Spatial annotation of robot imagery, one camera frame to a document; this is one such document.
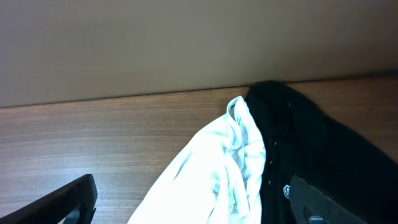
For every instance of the black polo shirt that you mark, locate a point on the black polo shirt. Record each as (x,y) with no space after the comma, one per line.
(301,140)

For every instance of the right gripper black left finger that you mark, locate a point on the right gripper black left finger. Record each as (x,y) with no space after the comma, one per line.
(72,203)

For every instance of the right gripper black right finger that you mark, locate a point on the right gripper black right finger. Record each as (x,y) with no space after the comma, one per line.
(310,206)

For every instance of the white t-shirt black print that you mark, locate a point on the white t-shirt black print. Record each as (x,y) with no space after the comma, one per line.
(215,178)

